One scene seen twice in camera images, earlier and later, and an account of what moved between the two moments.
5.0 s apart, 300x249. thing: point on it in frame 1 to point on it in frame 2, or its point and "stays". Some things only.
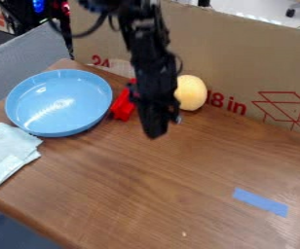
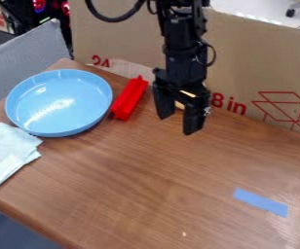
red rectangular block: [125, 105] stays
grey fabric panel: [20, 57] stays
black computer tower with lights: [26, 14] stays
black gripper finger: [159, 113] to [195, 117]
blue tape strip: [261, 202] stays
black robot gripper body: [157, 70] to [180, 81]
